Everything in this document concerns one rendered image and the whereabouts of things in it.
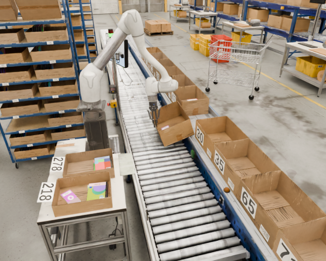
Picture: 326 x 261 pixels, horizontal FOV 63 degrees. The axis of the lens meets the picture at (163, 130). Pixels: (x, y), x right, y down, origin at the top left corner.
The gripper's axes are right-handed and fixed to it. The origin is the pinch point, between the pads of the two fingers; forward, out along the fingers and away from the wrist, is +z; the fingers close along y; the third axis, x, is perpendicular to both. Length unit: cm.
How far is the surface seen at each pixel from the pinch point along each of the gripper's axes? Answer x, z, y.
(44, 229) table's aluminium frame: 58, 52, 92
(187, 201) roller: 67, 47, -5
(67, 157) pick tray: 8, 18, 78
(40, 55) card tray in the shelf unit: -81, -76, 102
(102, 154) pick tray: 7, 19, 50
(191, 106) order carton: -17.1, -9.1, -41.5
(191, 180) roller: 49, 41, -15
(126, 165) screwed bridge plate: 20.2, 29.3, 31.5
